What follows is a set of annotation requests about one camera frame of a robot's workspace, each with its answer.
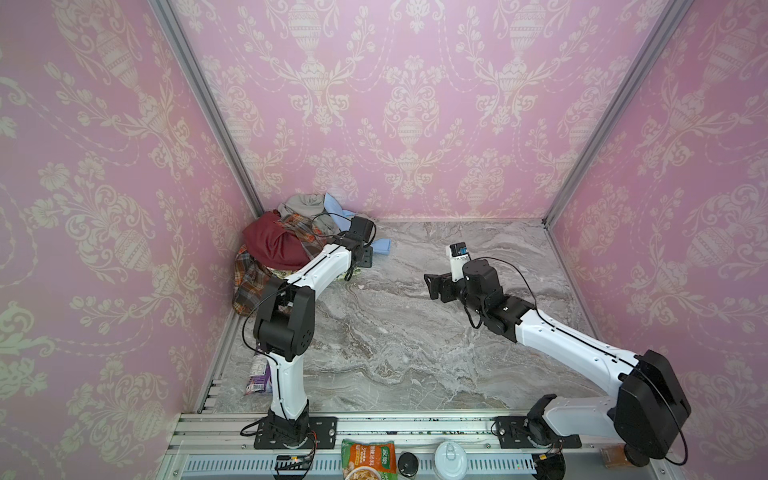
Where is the aluminium corner post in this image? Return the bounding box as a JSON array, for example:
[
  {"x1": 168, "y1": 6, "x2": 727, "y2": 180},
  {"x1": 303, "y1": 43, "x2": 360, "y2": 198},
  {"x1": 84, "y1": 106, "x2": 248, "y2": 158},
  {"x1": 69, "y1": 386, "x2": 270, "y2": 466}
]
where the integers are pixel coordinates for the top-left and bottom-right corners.
[
  {"x1": 148, "y1": 0, "x2": 264, "y2": 217},
  {"x1": 542, "y1": 0, "x2": 693, "y2": 232}
]

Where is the brown spice jar black lid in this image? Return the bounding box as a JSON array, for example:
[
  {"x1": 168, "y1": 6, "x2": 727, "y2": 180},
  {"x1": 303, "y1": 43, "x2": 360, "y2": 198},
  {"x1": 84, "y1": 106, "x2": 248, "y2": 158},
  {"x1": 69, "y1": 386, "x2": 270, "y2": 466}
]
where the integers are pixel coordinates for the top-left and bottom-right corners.
[{"x1": 600, "y1": 444, "x2": 633, "y2": 469}]

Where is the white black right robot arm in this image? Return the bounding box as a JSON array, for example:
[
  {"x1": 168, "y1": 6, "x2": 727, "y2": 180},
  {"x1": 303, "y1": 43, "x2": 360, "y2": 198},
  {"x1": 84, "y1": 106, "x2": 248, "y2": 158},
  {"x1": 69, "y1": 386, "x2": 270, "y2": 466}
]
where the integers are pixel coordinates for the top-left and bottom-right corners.
[{"x1": 424, "y1": 256, "x2": 691, "y2": 466}]

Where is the aluminium front rail frame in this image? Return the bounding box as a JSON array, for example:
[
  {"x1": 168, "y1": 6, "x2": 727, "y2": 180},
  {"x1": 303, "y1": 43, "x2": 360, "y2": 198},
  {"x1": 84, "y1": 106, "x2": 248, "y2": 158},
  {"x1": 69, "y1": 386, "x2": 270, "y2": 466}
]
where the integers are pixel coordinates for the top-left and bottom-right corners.
[{"x1": 156, "y1": 410, "x2": 685, "y2": 479}]

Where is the small electronics board with wires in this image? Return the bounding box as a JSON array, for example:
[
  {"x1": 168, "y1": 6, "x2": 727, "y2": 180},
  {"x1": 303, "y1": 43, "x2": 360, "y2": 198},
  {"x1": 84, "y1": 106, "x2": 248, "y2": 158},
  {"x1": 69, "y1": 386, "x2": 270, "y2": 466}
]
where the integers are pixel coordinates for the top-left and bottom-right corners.
[{"x1": 275, "y1": 454, "x2": 314, "y2": 475}]

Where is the purple snack packet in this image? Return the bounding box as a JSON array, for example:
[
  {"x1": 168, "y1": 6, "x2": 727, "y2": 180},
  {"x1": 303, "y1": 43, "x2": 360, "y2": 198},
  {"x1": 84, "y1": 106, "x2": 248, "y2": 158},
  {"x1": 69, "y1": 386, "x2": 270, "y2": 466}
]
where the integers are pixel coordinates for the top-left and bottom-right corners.
[{"x1": 244, "y1": 354, "x2": 272, "y2": 395}]

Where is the orange green food packet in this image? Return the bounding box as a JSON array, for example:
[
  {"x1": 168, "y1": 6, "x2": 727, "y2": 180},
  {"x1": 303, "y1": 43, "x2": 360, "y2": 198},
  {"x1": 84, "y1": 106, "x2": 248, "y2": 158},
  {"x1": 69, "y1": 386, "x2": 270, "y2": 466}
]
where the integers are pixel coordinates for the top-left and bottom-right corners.
[{"x1": 341, "y1": 439, "x2": 398, "y2": 480}]

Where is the small black round lid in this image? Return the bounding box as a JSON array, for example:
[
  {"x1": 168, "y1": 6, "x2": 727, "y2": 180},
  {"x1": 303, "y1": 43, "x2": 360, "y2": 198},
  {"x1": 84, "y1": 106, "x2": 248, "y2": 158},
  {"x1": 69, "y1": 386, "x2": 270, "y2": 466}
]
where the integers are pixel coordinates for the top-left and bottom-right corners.
[{"x1": 397, "y1": 452, "x2": 419, "y2": 479}]

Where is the white round container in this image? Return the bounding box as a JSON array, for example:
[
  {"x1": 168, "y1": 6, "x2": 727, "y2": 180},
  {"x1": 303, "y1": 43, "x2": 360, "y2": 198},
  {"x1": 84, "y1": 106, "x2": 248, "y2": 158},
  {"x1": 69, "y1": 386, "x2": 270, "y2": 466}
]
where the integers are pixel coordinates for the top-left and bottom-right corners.
[{"x1": 434, "y1": 441, "x2": 468, "y2": 480}]

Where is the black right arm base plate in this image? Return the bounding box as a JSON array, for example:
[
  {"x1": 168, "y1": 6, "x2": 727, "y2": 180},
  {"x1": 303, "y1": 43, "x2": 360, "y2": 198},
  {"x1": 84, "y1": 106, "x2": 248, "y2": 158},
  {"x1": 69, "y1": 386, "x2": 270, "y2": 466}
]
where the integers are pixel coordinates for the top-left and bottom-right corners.
[{"x1": 491, "y1": 416, "x2": 582, "y2": 451}]

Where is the plaid flannel shirt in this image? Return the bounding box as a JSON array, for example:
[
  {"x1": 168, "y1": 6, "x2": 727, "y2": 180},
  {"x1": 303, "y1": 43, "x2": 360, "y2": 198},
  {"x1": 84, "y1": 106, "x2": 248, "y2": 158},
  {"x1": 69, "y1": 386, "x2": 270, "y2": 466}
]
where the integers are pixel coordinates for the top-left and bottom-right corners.
[{"x1": 232, "y1": 211, "x2": 328, "y2": 315}]

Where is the grey crumpled cloth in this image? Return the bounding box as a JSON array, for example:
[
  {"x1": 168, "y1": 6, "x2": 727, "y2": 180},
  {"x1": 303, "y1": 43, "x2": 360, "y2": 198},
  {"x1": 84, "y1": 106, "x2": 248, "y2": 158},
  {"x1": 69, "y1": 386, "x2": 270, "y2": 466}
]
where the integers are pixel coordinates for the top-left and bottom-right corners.
[{"x1": 277, "y1": 193, "x2": 340, "y2": 236}]

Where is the aluminium corner post right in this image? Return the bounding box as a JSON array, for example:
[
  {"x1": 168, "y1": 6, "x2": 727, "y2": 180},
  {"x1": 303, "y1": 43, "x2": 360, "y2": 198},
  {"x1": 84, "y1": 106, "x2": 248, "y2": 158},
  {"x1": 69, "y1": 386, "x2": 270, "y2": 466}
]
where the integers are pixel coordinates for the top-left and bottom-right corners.
[{"x1": 542, "y1": 0, "x2": 693, "y2": 232}]

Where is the aluminium corner post left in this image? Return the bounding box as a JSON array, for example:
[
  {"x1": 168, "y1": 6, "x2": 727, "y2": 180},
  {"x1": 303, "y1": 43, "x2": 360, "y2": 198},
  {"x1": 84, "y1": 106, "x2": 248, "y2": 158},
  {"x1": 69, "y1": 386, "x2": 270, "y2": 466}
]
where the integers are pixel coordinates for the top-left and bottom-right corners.
[{"x1": 148, "y1": 0, "x2": 264, "y2": 217}]

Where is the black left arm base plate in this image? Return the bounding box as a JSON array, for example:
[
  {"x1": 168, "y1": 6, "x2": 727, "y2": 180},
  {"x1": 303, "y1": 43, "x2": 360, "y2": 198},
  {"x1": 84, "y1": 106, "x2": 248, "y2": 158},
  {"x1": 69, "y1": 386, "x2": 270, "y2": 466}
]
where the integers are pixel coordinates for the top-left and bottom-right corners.
[{"x1": 253, "y1": 416, "x2": 338, "y2": 450}]

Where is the light blue shirt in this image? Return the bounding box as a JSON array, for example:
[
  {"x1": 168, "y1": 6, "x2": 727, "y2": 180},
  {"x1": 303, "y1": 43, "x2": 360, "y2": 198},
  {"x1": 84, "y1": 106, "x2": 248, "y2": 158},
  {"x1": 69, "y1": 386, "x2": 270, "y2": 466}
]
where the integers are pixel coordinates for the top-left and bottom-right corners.
[{"x1": 323, "y1": 193, "x2": 391, "y2": 255}]

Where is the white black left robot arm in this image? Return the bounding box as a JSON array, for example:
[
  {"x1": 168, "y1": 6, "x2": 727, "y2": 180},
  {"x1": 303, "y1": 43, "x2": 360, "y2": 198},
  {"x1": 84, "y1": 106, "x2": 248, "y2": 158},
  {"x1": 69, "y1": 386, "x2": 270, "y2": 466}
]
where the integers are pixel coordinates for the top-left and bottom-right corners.
[{"x1": 253, "y1": 216, "x2": 376, "y2": 423}]

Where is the maroon cloth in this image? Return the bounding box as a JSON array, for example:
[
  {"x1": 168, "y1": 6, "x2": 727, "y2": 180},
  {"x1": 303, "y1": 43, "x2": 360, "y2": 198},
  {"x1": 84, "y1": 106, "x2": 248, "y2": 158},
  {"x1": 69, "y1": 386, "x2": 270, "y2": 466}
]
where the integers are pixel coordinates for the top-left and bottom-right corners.
[{"x1": 243, "y1": 211, "x2": 310, "y2": 271}]

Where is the floral yellow green cloth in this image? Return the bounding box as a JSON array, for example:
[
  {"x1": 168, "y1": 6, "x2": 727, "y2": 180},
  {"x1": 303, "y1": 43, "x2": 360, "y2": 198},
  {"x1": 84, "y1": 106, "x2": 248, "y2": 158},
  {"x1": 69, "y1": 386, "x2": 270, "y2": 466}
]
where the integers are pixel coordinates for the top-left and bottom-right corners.
[{"x1": 343, "y1": 267, "x2": 362, "y2": 281}]

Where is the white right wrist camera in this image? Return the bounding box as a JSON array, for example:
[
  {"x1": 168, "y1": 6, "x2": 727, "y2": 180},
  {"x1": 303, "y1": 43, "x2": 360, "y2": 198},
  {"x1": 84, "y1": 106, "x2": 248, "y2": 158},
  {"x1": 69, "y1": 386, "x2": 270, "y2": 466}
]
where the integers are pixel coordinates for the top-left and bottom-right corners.
[{"x1": 446, "y1": 242, "x2": 471, "y2": 282}]

